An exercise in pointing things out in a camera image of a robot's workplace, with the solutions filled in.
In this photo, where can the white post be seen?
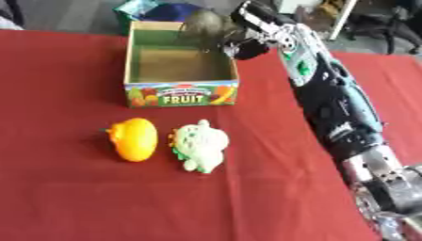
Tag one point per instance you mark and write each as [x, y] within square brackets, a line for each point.
[342, 19]

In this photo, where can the pale green soft toy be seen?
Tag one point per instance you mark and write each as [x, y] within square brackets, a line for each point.
[201, 145]

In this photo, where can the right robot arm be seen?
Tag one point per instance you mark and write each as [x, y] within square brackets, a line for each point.
[340, 113]

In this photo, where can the cardboard box with fruit print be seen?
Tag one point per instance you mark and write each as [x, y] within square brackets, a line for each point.
[181, 94]

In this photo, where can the black chair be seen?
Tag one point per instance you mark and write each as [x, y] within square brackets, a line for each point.
[391, 26]

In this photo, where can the orange toy fruit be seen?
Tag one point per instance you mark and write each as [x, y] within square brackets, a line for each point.
[134, 140]

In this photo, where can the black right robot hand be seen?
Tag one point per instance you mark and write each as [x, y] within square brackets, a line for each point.
[251, 49]

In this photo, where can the blue bag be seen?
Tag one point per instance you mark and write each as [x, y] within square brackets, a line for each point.
[170, 12]

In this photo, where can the grey-brown round toy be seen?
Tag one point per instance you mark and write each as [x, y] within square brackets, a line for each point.
[202, 27]

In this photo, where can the green bin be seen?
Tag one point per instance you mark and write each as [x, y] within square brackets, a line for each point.
[124, 19]

